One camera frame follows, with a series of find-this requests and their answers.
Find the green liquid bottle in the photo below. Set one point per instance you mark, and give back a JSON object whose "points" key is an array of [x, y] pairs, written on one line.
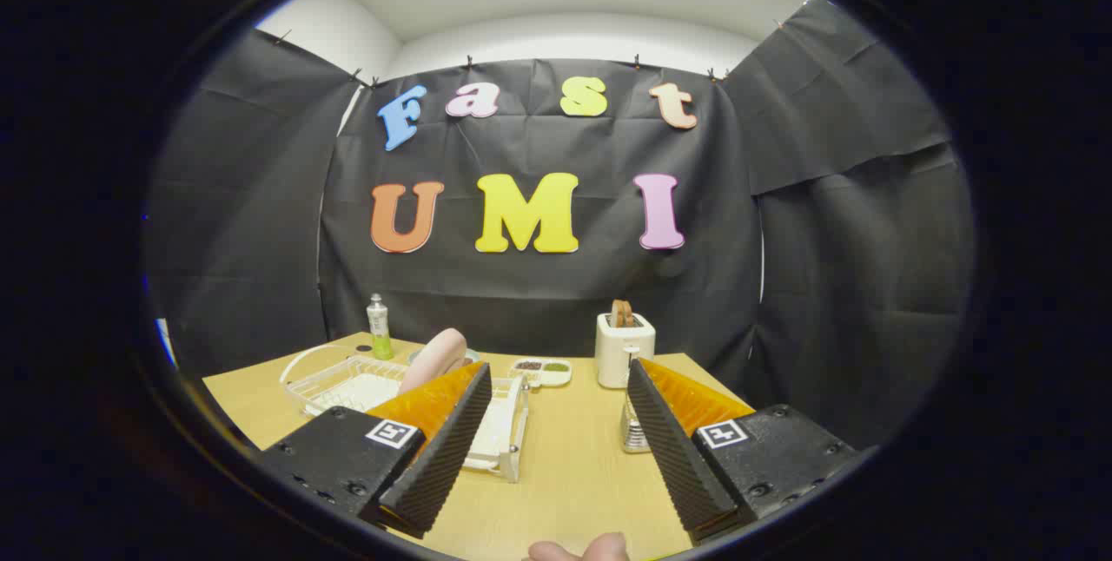
{"points": [[380, 331]]}

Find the black backdrop cloth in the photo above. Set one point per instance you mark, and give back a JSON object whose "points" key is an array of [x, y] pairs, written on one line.
{"points": [[521, 300]]}

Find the white divided seasoning dish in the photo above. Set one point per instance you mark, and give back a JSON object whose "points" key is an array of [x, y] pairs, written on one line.
{"points": [[543, 372]]}

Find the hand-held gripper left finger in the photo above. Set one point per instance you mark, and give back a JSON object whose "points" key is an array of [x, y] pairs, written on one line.
{"points": [[447, 448]]}

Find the pink plate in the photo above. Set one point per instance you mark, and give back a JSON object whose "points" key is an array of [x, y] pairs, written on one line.
{"points": [[439, 353]]}

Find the white toaster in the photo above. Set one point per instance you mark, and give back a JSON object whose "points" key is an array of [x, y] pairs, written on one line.
{"points": [[617, 353]]}

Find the teal plate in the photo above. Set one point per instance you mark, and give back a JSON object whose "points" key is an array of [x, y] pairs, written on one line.
{"points": [[472, 357]]}

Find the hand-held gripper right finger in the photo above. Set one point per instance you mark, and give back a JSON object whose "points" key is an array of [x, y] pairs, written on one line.
{"points": [[669, 439]]}

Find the brown bread slice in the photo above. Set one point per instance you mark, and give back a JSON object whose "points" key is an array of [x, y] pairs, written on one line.
{"points": [[622, 314]]}

